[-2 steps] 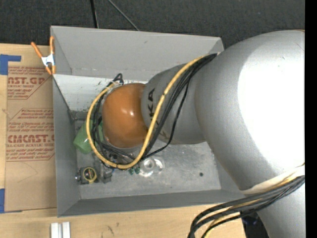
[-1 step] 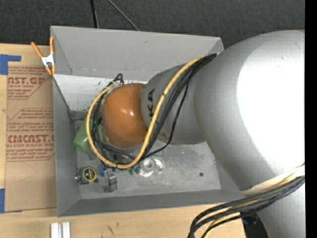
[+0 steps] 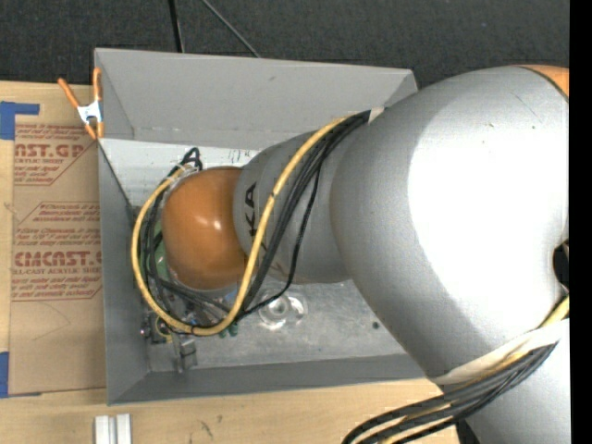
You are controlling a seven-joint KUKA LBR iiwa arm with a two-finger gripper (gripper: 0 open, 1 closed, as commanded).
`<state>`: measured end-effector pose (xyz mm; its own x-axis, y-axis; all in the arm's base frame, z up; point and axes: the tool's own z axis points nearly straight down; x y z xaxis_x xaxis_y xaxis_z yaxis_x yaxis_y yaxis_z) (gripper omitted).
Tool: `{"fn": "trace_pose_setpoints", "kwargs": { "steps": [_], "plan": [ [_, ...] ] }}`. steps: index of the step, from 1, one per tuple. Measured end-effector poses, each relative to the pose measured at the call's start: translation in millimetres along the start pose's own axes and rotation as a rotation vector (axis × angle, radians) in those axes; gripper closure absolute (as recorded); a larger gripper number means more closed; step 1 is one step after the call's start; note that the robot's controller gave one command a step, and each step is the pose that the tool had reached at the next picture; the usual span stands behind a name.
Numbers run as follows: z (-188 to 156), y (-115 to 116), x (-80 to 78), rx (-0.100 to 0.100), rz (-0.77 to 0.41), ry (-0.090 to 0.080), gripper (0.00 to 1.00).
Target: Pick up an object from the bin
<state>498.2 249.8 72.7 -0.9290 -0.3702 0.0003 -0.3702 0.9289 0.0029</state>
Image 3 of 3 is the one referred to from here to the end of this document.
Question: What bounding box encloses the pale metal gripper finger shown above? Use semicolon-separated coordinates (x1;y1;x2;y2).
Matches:
141;314;170;345
175;334;199;374

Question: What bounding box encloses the clear glass thing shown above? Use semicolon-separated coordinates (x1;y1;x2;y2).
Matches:
256;293;309;333

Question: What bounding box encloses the brown cardboard board red print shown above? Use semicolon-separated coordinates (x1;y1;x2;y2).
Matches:
0;80;109;400

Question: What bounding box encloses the grey metal bin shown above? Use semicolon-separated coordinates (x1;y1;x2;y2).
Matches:
93;47;441;406

